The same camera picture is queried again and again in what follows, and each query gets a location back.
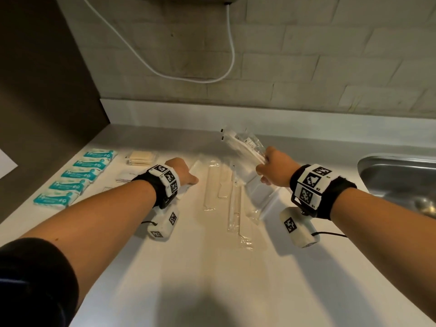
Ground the person's left hand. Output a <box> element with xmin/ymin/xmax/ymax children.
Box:
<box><xmin>165</xmin><ymin>158</ymin><xmax>199</xmax><ymax>186</ymax></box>

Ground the person's right hand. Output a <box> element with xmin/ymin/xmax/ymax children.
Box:
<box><xmin>256</xmin><ymin>146</ymin><xmax>301</xmax><ymax>188</ymax></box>

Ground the clear plastic bag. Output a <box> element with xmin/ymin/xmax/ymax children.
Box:
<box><xmin>220</xmin><ymin>125</ymin><xmax>270</xmax><ymax>188</ymax></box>

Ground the person's right forearm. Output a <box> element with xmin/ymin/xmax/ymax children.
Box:
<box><xmin>330</xmin><ymin>187</ymin><xmax>436</xmax><ymax>322</ymax></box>

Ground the person's left forearm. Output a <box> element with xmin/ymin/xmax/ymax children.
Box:
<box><xmin>20</xmin><ymin>180</ymin><xmax>158</xmax><ymax>303</ymax></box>

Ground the clear wrapped wooden stirrer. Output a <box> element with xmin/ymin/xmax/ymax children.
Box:
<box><xmin>203</xmin><ymin>159</ymin><xmax>220</xmax><ymax>212</ymax></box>

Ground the stack of clear plastic bags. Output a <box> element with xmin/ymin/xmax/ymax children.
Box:
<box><xmin>243</xmin><ymin>173</ymin><xmax>285</xmax><ymax>224</ymax></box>

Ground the left wristband with marker tags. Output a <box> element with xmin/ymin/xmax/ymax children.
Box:
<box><xmin>132</xmin><ymin>163</ymin><xmax>181</xmax><ymax>210</ymax></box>

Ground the wristband with marker tags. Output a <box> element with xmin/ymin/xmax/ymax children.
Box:
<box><xmin>132</xmin><ymin>163</ymin><xmax>181</xmax><ymax>210</ymax></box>
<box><xmin>290</xmin><ymin>163</ymin><xmax>357</xmax><ymax>221</ymax></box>

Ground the clear wrapped plastic cutlery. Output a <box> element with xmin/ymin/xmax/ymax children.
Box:
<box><xmin>218</xmin><ymin>163</ymin><xmax>233</xmax><ymax>200</ymax></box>

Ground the clear wrapped long straw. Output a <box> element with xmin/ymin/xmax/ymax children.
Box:
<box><xmin>227</xmin><ymin>160</ymin><xmax>243</xmax><ymax>234</ymax></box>

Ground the right wristband with marker tags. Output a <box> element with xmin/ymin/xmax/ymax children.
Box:
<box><xmin>290</xmin><ymin>163</ymin><xmax>357</xmax><ymax>221</ymax></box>

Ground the pile of beige toothpick packets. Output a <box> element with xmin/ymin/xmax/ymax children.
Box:
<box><xmin>125</xmin><ymin>150</ymin><xmax>158</xmax><ymax>166</ymax></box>

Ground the white paper sachet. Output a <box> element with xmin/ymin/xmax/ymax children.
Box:
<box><xmin>115</xmin><ymin>168</ymin><xmax>146</xmax><ymax>184</ymax></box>

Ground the teal tissue packet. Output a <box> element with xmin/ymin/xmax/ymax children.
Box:
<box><xmin>61</xmin><ymin>167</ymin><xmax>102</xmax><ymax>181</ymax></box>
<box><xmin>83</xmin><ymin>149</ymin><xmax>118</xmax><ymax>161</ymax></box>
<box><xmin>48</xmin><ymin>178</ymin><xmax>90</xmax><ymax>194</ymax></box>
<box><xmin>72</xmin><ymin>157</ymin><xmax>111</xmax><ymax>171</ymax></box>
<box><xmin>33</xmin><ymin>190</ymin><xmax>80</xmax><ymax>210</ymax></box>

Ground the stainless steel sink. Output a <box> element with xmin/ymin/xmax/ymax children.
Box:
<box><xmin>357</xmin><ymin>153</ymin><xmax>436</xmax><ymax>220</ymax></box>

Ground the white paper sheet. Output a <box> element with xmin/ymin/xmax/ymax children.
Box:
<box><xmin>0</xmin><ymin>148</ymin><xmax>18</xmax><ymax>179</ymax></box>

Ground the black sleeve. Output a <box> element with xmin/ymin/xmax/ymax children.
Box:
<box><xmin>0</xmin><ymin>238</ymin><xmax>80</xmax><ymax>327</ymax></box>

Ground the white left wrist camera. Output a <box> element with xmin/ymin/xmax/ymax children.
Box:
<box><xmin>141</xmin><ymin>208</ymin><xmax>180</xmax><ymax>241</ymax></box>

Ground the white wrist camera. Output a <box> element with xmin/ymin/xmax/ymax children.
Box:
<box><xmin>141</xmin><ymin>208</ymin><xmax>180</xmax><ymax>241</ymax></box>
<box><xmin>279</xmin><ymin>206</ymin><xmax>348</xmax><ymax>249</ymax></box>

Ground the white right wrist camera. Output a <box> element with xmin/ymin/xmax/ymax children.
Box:
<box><xmin>279</xmin><ymin>206</ymin><xmax>348</xmax><ymax>249</ymax></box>

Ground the white power cable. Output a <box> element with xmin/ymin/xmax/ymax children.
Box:
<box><xmin>81</xmin><ymin>0</ymin><xmax>236</xmax><ymax>84</ymax></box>

